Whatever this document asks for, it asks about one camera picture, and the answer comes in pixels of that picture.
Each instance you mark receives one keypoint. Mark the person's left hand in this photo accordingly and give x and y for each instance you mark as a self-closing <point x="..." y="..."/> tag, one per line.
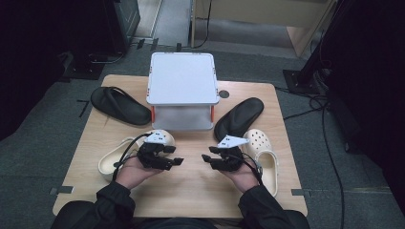
<point x="132" y="173"/>

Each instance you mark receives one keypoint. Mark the dark cabinet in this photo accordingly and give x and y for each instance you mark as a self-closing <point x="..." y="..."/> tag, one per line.
<point x="124" y="22"/>

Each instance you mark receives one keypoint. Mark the round black table grommet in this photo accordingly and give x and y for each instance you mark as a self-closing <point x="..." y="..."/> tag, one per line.
<point x="223" y="94"/>

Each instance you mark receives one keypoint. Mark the black flip-flop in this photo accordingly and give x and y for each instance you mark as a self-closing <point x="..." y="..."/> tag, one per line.
<point x="238" y="117"/>
<point x="127" y="109"/>

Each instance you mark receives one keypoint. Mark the person's right hand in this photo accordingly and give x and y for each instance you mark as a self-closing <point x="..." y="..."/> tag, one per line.
<point x="245" y="179"/>

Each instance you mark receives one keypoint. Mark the light wooden furniture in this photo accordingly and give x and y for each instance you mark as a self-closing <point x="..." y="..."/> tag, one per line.
<point x="254" y="11"/>

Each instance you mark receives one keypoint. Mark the cream clog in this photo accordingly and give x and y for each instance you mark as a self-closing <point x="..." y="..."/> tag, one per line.
<point x="108" y="162"/>
<point x="259" y="140"/>

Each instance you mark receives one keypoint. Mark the white two-tier shoe rack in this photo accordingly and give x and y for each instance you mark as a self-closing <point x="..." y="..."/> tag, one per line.
<point x="183" y="79"/>

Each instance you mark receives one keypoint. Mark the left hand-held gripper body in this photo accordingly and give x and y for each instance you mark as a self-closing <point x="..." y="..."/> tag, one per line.
<point x="153" y="159"/>

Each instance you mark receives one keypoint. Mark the black metal stand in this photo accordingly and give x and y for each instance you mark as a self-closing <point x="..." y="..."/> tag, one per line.
<point x="301" y="81"/>

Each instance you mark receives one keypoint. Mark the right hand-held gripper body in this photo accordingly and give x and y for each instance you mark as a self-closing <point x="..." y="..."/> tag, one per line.
<point x="229" y="160"/>

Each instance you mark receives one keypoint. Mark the person's dark clothing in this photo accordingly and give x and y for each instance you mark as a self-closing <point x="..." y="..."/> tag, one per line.
<point x="178" y="224"/>

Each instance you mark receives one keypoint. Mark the black stand base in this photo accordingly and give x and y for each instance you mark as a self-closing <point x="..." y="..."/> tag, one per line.
<point x="84" y="68"/>

